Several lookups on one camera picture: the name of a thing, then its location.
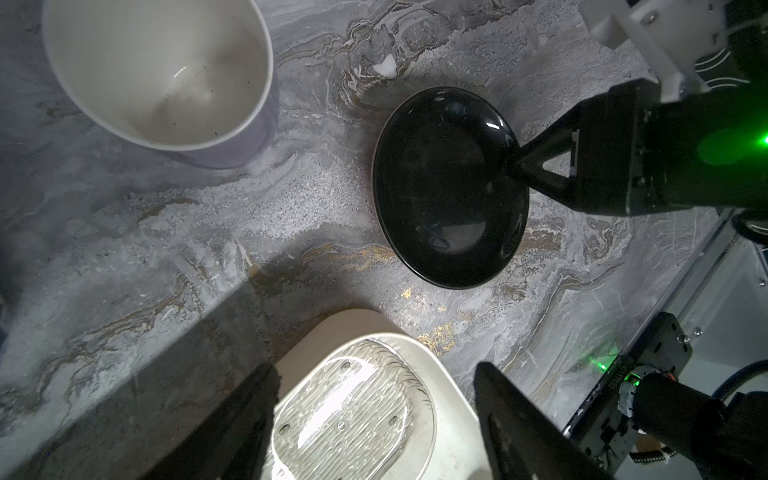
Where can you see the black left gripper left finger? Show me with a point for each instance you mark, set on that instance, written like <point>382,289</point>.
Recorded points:
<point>232,442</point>

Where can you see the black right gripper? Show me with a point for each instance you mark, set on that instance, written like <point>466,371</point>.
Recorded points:
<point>625,161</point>

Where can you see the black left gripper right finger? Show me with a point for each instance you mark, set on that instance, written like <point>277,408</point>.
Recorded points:
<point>521,443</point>

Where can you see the black round plate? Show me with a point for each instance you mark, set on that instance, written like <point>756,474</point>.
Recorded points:
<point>441,193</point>

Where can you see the clear glass ribbed dish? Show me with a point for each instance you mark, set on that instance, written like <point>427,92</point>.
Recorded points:
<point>363,413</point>

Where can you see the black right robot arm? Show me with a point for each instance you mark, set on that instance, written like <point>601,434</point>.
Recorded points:
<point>690,396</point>

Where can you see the cream plastic bin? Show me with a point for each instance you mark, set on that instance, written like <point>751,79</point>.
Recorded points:
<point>459,451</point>

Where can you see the purple ceramic mug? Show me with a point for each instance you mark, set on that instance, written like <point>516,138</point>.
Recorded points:
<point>194,80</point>

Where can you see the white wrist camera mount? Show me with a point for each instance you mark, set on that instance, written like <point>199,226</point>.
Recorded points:
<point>683,42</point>

